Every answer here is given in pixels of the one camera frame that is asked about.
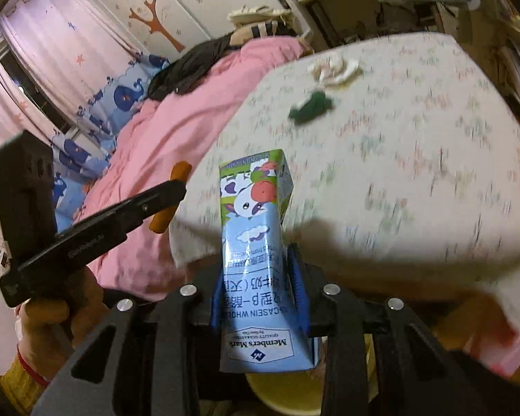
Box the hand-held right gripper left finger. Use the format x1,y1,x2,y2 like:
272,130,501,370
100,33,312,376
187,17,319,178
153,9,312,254
30,264,224,416

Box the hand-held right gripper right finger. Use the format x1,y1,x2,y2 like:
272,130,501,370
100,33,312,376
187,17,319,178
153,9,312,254
286,243,490,416

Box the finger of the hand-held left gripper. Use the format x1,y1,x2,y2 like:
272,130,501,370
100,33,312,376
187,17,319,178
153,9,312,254
71,179,188,237

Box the brown bread stick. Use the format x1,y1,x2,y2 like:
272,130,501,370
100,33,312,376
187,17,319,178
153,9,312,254
149,162,192,234

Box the blue milk carton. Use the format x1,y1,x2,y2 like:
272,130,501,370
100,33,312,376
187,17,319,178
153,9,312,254
218,148,322,374

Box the yellow bin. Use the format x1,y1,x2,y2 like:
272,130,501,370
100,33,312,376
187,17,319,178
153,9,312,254
245,342,375,416

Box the person's left forearm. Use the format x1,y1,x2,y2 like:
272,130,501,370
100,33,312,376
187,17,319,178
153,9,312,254
0,347,50,414

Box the person's left hand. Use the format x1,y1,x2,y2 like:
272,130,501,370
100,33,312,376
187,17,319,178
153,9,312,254
19,264,109,382

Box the pink duvet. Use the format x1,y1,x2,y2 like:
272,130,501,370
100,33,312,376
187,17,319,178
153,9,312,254
54,35,304,304

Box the whale print curtain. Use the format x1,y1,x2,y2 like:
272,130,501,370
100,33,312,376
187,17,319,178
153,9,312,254
0,0,170,226

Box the black jacket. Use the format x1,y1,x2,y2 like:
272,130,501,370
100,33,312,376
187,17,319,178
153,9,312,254
148,35,243,100

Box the floral tablecloth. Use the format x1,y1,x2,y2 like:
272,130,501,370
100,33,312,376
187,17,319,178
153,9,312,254
171,32,520,378

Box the striped beige pillow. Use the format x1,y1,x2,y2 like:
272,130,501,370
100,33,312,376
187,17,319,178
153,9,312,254
229,19,295,46

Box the beige canvas bag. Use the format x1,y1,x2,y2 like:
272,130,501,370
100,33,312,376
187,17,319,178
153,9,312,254
227,6,293,24

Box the crumpled white tissue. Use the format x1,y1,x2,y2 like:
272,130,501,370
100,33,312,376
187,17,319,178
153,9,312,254
307,54,360,87

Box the plastic bags under desk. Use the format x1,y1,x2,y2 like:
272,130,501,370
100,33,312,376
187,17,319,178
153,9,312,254
373,2,421,31

